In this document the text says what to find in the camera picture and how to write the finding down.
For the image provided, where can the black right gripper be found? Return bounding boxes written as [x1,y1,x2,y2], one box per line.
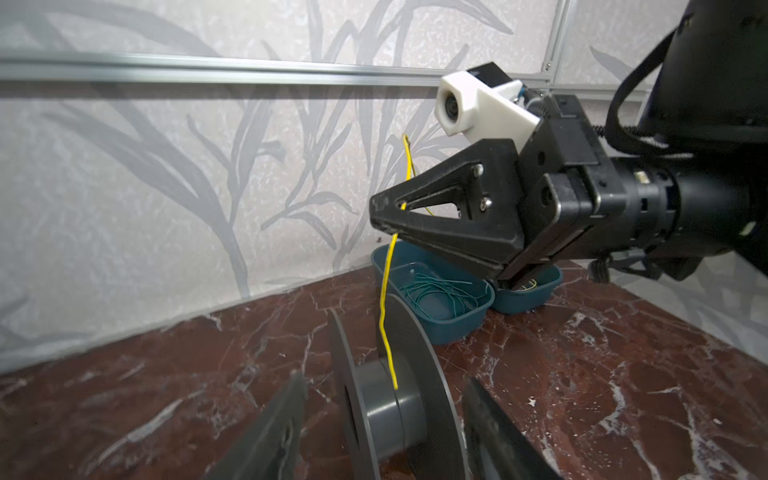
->
[368,95,679,288]

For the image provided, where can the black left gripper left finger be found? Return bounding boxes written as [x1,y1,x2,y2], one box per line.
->
[205,372,307,479]

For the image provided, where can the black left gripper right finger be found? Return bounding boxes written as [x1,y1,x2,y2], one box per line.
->
[462,378,561,480]

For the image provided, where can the dark grey foam spool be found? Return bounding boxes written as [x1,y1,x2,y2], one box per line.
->
[328,294,470,479]

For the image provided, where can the yellow cable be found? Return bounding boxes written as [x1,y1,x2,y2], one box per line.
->
[377,134,436,391]

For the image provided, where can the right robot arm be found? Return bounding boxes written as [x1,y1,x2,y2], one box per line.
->
[369,1,767,288]

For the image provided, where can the right teal plastic bin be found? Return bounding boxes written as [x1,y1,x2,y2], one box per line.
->
[491,265,563,315]

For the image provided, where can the teal plastic bin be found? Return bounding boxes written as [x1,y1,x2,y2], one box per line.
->
[370,241,495,345]
[491,265,563,315]

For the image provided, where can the left teal plastic bin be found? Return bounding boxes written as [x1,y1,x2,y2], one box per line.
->
[370,241,495,345]

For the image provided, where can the green cable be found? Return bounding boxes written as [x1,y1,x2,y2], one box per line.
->
[398,272,484,319]

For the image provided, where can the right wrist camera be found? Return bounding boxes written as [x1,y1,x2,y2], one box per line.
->
[434,62,541,150]

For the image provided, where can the aluminium frame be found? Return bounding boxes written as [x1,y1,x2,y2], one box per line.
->
[0,0,655,103]

